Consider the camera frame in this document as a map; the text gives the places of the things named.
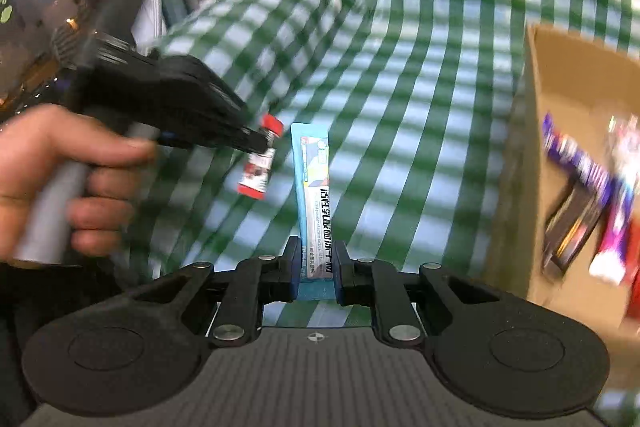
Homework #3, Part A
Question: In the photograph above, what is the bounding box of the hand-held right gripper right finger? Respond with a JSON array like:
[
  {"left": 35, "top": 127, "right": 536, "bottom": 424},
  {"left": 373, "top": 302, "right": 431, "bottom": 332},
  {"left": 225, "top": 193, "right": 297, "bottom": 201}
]
[{"left": 332, "top": 239, "right": 506, "bottom": 348}]

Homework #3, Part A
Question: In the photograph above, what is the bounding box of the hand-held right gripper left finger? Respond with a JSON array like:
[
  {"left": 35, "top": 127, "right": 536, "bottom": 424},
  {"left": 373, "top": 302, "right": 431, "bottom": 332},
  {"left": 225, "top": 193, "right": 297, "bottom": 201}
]
[{"left": 112, "top": 234, "right": 303, "bottom": 348}]

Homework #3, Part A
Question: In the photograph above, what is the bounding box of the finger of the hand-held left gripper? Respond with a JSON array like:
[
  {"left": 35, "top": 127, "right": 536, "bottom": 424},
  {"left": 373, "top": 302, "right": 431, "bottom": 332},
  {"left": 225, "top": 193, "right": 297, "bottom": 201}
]
[
  {"left": 220, "top": 107, "right": 271, "bottom": 142},
  {"left": 160, "top": 131, "right": 268, "bottom": 155}
]

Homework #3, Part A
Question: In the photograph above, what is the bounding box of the small red white snack packet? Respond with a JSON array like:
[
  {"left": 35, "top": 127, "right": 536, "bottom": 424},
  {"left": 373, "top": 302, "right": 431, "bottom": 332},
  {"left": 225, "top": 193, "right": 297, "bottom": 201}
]
[{"left": 236, "top": 113, "right": 285, "bottom": 198}]

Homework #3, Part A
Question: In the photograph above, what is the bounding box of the light blue snack packet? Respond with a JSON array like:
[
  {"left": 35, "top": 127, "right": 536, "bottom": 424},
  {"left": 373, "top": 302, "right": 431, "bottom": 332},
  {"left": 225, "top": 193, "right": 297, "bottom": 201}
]
[{"left": 290, "top": 122, "right": 337, "bottom": 303}]

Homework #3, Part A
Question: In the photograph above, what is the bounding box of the purple snack packet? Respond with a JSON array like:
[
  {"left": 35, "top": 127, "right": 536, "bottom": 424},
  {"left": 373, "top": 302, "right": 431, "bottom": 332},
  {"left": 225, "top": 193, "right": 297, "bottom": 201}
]
[{"left": 541, "top": 113, "right": 621, "bottom": 208}]

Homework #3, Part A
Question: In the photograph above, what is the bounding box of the cardboard box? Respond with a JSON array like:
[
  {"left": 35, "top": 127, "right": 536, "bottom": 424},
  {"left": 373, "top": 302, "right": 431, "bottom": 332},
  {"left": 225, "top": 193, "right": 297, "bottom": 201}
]
[{"left": 487, "top": 23, "right": 640, "bottom": 408}]

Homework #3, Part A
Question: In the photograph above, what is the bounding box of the person's left hand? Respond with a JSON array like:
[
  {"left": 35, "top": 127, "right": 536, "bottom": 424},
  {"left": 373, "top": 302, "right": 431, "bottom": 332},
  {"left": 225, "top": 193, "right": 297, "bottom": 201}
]
[{"left": 0, "top": 104, "right": 158, "bottom": 265}]

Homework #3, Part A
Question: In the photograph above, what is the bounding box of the dark window pane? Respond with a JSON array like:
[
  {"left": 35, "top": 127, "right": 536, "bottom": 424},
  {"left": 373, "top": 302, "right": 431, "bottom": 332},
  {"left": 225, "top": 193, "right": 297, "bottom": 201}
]
[{"left": 0, "top": 0, "right": 116, "bottom": 118}]

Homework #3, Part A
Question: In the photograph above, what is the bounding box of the green checked blanket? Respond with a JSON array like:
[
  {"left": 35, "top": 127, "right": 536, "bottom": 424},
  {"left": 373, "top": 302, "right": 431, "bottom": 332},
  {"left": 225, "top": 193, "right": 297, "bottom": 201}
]
[{"left": 115, "top": 0, "right": 640, "bottom": 427}]

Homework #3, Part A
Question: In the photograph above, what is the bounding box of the black snack packet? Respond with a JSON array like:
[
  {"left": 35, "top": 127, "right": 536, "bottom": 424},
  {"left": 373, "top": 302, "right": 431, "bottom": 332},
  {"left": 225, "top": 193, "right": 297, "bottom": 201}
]
[{"left": 542, "top": 187, "right": 608, "bottom": 283}]

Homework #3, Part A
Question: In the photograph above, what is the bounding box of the clear pink candy bag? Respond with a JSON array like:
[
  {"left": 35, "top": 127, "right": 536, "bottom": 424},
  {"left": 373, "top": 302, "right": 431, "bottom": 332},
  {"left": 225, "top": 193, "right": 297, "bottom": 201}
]
[{"left": 587, "top": 114, "right": 640, "bottom": 285}]

